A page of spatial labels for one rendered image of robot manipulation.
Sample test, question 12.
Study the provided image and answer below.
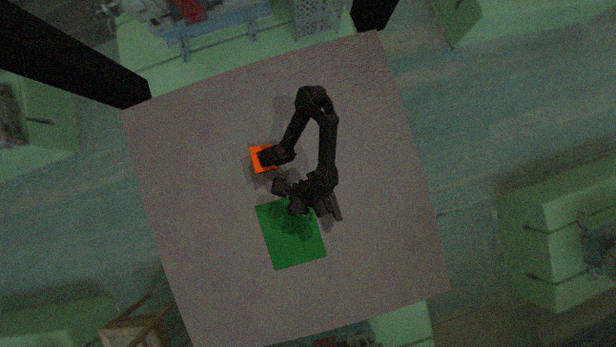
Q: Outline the green circuit board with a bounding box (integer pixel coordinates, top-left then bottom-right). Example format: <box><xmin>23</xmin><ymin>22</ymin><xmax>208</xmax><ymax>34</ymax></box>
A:
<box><xmin>255</xmin><ymin>196</ymin><xmax>327</xmax><ymax>271</ymax></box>

